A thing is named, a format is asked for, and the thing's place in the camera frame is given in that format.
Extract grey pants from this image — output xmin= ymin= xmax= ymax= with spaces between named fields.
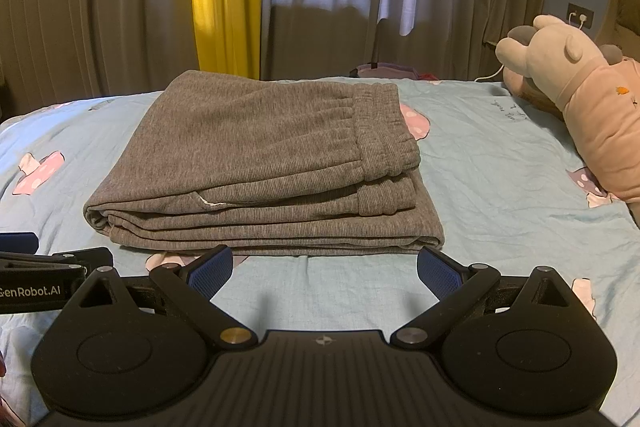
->
xmin=82 ymin=69 xmax=446 ymax=258

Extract white cable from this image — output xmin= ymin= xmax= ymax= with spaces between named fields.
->
xmin=473 ymin=11 xmax=591 ymax=84

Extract light blue printed bed sheet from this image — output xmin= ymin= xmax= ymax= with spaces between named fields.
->
xmin=0 ymin=77 xmax=640 ymax=427

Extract wall socket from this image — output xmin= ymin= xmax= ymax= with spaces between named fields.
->
xmin=567 ymin=2 xmax=596 ymax=30

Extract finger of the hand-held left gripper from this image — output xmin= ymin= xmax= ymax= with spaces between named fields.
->
xmin=0 ymin=247 xmax=115 ymax=280
xmin=0 ymin=232 xmax=40 ymax=254

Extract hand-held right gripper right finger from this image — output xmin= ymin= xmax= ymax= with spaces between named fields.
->
xmin=389 ymin=246 xmax=599 ymax=352

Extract brown cushion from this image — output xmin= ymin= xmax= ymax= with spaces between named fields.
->
xmin=596 ymin=0 xmax=640 ymax=58

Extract pink plush toy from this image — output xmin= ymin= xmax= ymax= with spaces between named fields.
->
xmin=494 ymin=14 xmax=640 ymax=230

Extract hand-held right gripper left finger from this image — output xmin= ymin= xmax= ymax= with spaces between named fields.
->
xmin=61 ymin=245 xmax=256 ymax=352

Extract purple cloth bundle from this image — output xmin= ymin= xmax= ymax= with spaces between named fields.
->
xmin=356 ymin=62 xmax=444 ymax=84

